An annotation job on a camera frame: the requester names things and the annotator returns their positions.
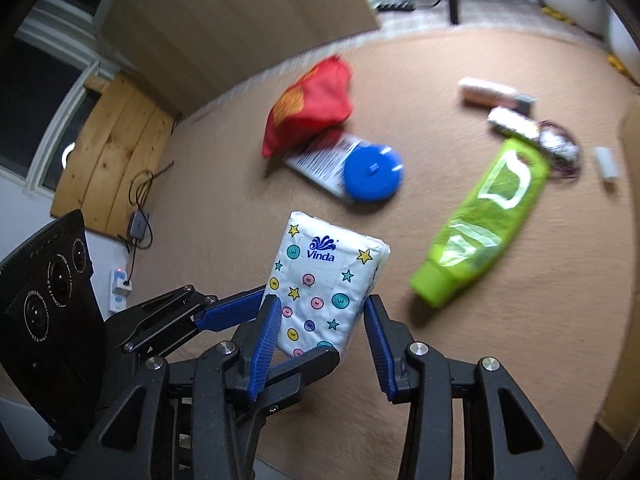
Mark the purple coiled cable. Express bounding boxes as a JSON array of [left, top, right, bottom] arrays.
[[532, 120, 583, 181]]

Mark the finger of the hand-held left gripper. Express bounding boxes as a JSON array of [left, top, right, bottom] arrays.
[[105, 284, 265, 353], [235, 347, 342, 428]]

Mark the black power adapter with cable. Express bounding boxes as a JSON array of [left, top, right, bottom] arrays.
[[117, 160, 176, 281]]

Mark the pine plank board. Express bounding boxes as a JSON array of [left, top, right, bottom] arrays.
[[50, 72, 176, 248]]

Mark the pink bottle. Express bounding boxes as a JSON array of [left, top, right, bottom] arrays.
[[459, 76, 538, 113]]

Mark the white printed card packaging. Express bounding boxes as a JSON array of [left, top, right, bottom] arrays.
[[284, 130, 371, 205]]

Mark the small white cylinder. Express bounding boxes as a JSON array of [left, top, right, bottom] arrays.
[[592, 146, 621, 183]]

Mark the white window frame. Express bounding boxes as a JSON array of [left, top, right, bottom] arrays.
[[12, 0, 121, 206]]

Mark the brown fleece blanket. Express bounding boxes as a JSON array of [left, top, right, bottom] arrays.
[[0, 27, 640, 480]]

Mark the red cloth pouch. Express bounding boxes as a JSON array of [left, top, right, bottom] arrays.
[[261, 56, 355, 160]]

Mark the white dotted tube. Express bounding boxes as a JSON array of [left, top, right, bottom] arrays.
[[487, 106, 541, 147]]

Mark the plaid bed sheet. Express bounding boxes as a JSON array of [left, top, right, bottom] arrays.
[[367, 0, 621, 48]]

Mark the white star-print tissue pack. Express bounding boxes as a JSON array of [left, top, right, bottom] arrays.
[[265, 210, 392, 361]]

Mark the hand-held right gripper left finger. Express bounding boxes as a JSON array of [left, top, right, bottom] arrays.
[[62, 294, 283, 480]]

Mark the blue round disc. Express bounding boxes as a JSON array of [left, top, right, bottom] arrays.
[[343, 142, 405, 204]]

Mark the white power strip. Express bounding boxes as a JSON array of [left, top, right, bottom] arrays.
[[109, 267, 135, 316]]

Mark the small silver block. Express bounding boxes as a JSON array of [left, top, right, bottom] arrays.
[[537, 130, 578, 163]]

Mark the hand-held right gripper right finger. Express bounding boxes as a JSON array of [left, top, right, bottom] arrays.
[[363, 294, 581, 480]]

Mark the green squeeze tube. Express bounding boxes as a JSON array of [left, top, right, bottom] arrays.
[[410, 137, 551, 309]]

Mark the light wood cabinet panel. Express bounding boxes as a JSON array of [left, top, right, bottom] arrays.
[[100, 0, 381, 121]]

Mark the cardboard box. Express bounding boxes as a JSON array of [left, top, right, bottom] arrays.
[[595, 107, 640, 456]]

